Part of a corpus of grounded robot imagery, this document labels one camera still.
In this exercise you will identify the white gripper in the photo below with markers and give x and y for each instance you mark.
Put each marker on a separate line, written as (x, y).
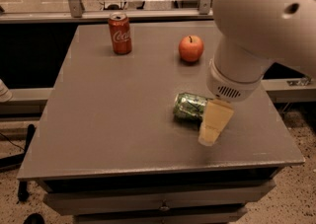
(226, 87)

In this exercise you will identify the green soda can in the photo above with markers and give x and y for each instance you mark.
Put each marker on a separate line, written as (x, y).
(189, 106)

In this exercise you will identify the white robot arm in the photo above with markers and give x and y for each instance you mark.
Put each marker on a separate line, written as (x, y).
(255, 35)

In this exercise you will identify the red Coca-Cola can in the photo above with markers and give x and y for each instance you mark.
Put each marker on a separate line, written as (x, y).
(120, 33)

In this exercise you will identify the red apple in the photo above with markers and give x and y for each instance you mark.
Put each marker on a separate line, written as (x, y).
(191, 48)

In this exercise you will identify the metal drawer knob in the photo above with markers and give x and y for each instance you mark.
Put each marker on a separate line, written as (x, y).
(164, 207)

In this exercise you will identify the grey cabinet drawer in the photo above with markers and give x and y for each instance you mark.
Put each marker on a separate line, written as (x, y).
(93, 202)

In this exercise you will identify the black chair base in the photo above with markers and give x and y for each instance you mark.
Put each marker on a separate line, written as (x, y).
(15, 161)

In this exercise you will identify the white object at left edge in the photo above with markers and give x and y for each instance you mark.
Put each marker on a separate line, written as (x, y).
(5, 94)

